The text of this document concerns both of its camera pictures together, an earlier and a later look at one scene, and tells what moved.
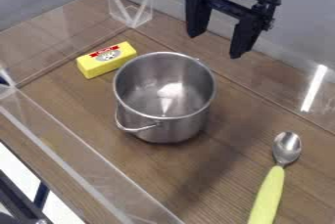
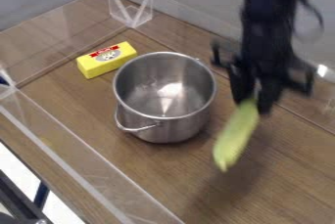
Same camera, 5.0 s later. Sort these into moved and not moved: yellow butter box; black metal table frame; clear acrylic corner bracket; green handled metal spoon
Moved: green handled metal spoon
Not moved: yellow butter box; clear acrylic corner bracket; black metal table frame
